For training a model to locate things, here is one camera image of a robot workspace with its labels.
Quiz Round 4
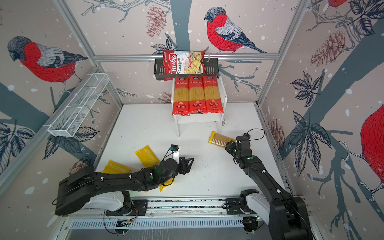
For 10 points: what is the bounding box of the white wire mesh basket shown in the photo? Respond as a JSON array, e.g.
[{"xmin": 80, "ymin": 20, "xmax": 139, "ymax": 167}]
[{"xmin": 48, "ymin": 73, "xmax": 110, "ymax": 137}]

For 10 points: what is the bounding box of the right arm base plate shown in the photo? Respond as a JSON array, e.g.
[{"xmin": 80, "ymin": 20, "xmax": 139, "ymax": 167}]
[{"xmin": 221, "ymin": 189, "xmax": 259, "ymax": 215}]

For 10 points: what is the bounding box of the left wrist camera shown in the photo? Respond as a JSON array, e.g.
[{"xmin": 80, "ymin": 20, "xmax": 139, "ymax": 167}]
[{"xmin": 169, "ymin": 145, "xmax": 180, "ymax": 163}]

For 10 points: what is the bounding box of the red spaghetti bag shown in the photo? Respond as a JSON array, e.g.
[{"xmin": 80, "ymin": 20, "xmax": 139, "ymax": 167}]
[
  {"xmin": 203, "ymin": 76, "xmax": 224, "ymax": 114},
  {"xmin": 189, "ymin": 76, "xmax": 207, "ymax": 115},
  {"xmin": 172, "ymin": 77, "xmax": 190, "ymax": 116}
]

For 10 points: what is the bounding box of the yellow spaghetti bag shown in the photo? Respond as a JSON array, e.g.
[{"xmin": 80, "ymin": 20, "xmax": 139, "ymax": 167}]
[
  {"xmin": 209, "ymin": 132, "xmax": 236, "ymax": 149},
  {"xmin": 102, "ymin": 160, "xmax": 138, "ymax": 174},
  {"xmin": 134, "ymin": 144, "xmax": 175, "ymax": 192}
]

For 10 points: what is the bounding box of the white two-tier shelf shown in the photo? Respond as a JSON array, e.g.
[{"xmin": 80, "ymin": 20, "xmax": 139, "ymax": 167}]
[{"xmin": 174, "ymin": 76, "xmax": 228, "ymax": 137}]

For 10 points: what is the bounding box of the black wall basket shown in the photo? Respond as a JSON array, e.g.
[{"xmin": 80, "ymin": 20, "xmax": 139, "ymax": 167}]
[{"xmin": 154, "ymin": 58, "xmax": 220, "ymax": 81}]

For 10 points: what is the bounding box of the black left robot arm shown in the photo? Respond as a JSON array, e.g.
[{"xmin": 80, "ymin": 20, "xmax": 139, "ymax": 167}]
[{"xmin": 53, "ymin": 157, "xmax": 194, "ymax": 216}]

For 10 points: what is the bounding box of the aluminium mounting rail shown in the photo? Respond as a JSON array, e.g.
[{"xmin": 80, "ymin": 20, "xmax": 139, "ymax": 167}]
[{"xmin": 75, "ymin": 193, "xmax": 273, "ymax": 221}]

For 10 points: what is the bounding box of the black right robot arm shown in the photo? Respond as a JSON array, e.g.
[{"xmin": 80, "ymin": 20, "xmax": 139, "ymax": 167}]
[{"xmin": 225, "ymin": 133, "xmax": 314, "ymax": 240}]

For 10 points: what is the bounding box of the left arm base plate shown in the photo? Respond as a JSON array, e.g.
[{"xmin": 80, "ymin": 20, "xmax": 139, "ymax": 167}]
[{"xmin": 106, "ymin": 200, "xmax": 149, "ymax": 217}]

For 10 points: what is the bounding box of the red cassava chips bag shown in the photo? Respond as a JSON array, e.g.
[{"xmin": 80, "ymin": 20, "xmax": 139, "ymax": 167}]
[{"xmin": 163, "ymin": 50, "xmax": 206, "ymax": 75}]

